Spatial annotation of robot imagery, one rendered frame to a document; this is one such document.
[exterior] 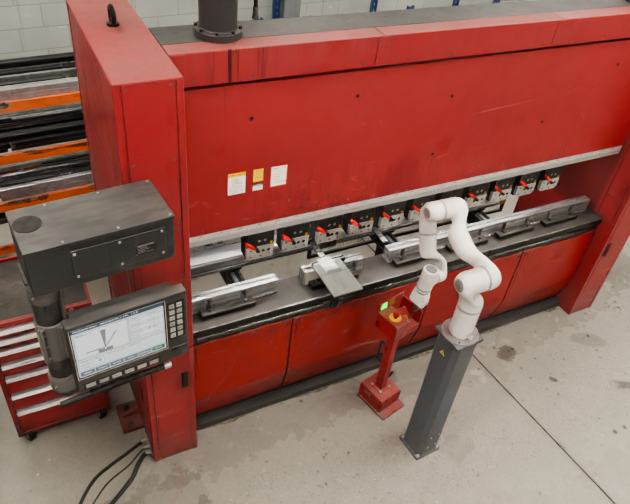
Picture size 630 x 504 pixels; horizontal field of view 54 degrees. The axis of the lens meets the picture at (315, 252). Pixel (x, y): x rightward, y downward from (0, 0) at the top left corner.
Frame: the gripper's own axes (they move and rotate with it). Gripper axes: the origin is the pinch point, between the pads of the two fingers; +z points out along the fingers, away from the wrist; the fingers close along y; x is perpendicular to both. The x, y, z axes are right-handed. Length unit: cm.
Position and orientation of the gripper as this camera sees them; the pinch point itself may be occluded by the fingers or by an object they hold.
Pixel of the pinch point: (415, 308)
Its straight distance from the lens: 355.4
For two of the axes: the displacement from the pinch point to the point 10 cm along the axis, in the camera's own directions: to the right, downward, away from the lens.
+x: 7.6, -3.5, 5.4
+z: -1.6, 7.2, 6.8
